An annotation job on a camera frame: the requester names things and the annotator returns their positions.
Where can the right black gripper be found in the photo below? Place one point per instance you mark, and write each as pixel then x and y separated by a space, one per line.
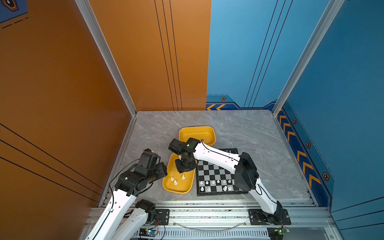
pixel 181 170

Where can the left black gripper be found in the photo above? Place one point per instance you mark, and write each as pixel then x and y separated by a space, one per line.
pixel 163 170

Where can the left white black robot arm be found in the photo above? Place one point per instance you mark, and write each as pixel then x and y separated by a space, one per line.
pixel 128 187

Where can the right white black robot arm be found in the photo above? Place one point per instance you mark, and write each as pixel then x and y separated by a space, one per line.
pixel 241 166

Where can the yellow tray with white pieces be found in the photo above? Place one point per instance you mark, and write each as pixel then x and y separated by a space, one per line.
pixel 185 180

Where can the black white chess board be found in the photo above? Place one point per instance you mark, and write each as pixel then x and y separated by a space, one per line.
pixel 214 180

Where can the yellow tray with black pieces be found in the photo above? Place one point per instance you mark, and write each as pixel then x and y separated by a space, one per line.
pixel 206 133

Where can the left green circuit board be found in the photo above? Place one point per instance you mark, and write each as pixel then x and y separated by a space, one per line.
pixel 148 233

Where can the green circuit board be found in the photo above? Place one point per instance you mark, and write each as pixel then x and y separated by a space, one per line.
pixel 148 233
pixel 277 233

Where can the right green circuit board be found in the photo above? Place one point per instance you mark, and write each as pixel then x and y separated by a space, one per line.
pixel 277 233

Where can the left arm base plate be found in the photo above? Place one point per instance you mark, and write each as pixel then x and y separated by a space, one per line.
pixel 160 215

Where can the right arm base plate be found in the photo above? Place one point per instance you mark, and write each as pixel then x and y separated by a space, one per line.
pixel 258 217

